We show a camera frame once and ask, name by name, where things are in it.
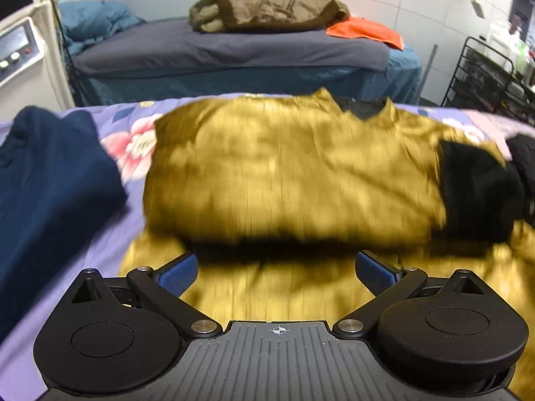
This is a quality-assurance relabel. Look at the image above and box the white pump bottle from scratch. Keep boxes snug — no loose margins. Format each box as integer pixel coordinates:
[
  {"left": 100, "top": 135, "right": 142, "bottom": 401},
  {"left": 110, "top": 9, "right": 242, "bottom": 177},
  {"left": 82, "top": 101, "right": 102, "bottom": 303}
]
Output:
[{"left": 504, "top": 25, "right": 523, "bottom": 72}]

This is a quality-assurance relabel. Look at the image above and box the blue pillow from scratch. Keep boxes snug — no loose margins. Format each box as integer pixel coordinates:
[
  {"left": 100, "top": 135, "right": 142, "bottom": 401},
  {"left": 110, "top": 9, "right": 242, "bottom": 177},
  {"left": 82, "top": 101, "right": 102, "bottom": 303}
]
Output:
[{"left": 59, "top": 0, "right": 147, "bottom": 55}]

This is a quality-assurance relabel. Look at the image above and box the white machine with knobs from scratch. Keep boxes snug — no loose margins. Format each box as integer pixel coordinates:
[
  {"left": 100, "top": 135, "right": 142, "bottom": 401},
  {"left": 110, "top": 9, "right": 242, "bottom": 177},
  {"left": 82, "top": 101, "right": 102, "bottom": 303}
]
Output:
[{"left": 0, "top": 0, "right": 76, "bottom": 111}]

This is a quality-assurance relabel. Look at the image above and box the lilac pillow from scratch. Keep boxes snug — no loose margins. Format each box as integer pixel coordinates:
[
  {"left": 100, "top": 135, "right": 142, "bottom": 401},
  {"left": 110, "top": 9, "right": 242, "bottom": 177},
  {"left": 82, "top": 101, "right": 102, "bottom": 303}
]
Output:
[{"left": 455, "top": 109, "right": 535, "bottom": 143}]

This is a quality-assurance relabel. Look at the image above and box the grey bed sheet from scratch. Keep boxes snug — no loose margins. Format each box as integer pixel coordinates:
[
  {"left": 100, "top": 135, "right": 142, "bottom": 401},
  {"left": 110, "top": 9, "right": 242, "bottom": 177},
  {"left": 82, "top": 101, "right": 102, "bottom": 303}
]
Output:
[{"left": 73, "top": 19, "right": 391, "bottom": 78}]

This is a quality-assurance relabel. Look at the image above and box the gold crackle-pattern garment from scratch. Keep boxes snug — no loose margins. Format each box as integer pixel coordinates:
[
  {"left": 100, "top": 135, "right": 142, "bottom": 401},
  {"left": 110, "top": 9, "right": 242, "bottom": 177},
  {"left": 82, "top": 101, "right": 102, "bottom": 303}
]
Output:
[{"left": 119, "top": 88, "right": 535, "bottom": 397}]

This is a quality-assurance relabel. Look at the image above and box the navy blue garment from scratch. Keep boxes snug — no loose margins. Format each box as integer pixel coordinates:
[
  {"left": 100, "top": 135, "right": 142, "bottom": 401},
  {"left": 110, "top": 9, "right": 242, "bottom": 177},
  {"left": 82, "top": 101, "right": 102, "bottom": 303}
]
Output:
[{"left": 0, "top": 106, "right": 128, "bottom": 339}]

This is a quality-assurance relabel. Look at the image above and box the black knit garment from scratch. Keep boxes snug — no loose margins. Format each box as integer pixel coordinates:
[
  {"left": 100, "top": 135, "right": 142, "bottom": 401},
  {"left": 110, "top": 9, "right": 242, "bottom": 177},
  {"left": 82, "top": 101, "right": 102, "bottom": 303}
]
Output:
[{"left": 506, "top": 134, "right": 535, "bottom": 199}]

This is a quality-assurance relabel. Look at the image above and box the black wire rack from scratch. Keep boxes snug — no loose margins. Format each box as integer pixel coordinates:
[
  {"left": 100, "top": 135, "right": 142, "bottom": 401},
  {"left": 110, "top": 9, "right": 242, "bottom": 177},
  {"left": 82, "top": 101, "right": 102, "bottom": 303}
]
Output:
[{"left": 441, "top": 35, "right": 535, "bottom": 126}]

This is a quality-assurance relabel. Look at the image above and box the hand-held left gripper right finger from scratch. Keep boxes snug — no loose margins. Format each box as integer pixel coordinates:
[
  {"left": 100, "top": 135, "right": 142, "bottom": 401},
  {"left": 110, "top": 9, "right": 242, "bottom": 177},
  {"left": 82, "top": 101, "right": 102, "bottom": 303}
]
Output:
[{"left": 333, "top": 251, "right": 488, "bottom": 339}]

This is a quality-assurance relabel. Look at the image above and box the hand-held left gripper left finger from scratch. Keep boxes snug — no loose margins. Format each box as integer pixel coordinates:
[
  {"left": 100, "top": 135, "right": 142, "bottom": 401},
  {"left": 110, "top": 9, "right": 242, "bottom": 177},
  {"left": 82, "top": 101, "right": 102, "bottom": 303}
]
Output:
[{"left": 63, "top": 253, "right": 223, "bottom": 339}]

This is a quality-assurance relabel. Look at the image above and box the olive green jacket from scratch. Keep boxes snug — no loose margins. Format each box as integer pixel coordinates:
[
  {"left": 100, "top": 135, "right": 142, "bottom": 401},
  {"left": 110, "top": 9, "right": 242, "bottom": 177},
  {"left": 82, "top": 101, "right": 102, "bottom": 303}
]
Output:
[{"left": 188, "top": 0, "right": 351, "bottom": 34}]

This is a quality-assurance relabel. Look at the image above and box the orange towel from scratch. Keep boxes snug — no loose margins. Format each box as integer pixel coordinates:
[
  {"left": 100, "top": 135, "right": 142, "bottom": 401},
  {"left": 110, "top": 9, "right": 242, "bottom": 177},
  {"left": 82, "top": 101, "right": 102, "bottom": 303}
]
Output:
[{"left": 326, "top": 17, "right": 405, "bottom": 51}]

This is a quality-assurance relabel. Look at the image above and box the grey covered bed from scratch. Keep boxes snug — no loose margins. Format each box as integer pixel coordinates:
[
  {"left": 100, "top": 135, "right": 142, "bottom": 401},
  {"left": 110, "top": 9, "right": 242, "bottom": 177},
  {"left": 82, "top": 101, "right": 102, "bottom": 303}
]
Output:
[{"left": 77, "top": 46, "right": 423, "bottom": 107}]

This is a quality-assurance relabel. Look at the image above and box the green bottle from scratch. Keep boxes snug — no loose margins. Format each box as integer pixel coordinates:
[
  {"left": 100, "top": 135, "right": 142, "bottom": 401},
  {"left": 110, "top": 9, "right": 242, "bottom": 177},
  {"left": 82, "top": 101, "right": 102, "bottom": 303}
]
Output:
[{"left": 516, "top": 46, "right": 535, "bottom": 75}]

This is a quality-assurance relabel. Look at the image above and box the purple floral bed sheet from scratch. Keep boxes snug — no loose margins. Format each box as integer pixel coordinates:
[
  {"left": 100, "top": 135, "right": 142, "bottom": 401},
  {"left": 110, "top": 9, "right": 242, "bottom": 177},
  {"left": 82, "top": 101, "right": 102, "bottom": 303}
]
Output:
[{"left": 0, "top": 92, "right": 535, "bottom": 401}]

